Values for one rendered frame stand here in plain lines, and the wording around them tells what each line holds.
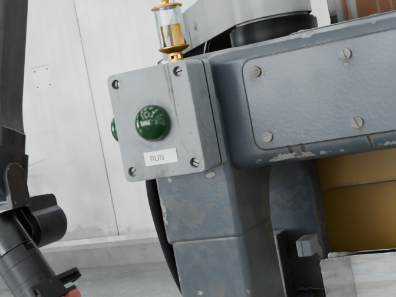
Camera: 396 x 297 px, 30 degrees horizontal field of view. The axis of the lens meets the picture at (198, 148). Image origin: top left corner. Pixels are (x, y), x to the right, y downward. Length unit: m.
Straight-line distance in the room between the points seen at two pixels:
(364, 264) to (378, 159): 0.13
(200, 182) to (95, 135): 6.28
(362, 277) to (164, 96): 0.31
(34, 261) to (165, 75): 0.42
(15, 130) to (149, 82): 0.40
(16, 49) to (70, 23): 5.99
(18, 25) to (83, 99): 5.92
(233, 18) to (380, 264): 0.29
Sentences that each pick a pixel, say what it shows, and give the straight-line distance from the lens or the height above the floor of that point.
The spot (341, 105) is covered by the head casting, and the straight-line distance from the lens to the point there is 0.59.
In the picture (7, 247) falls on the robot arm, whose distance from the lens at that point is 0.95.
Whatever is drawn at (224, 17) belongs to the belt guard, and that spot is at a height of 1.38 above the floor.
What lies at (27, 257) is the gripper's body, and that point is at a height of 1.15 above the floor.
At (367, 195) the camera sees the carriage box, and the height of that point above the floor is 1.15.
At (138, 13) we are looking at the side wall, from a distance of 6.62.
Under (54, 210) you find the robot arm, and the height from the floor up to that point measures 1.19.
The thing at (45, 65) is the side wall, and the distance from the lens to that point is 7.17.
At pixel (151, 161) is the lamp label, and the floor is 1.25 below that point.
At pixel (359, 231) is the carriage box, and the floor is 1.11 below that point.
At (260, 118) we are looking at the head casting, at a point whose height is 1.27.
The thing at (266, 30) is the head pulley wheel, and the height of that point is 1.35.
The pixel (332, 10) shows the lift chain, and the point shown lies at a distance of 1.16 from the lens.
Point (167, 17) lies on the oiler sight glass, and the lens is 0.67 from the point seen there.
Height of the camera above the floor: 1.29
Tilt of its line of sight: 3 degrees down
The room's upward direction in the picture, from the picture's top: 11 degrees counter-clockwise
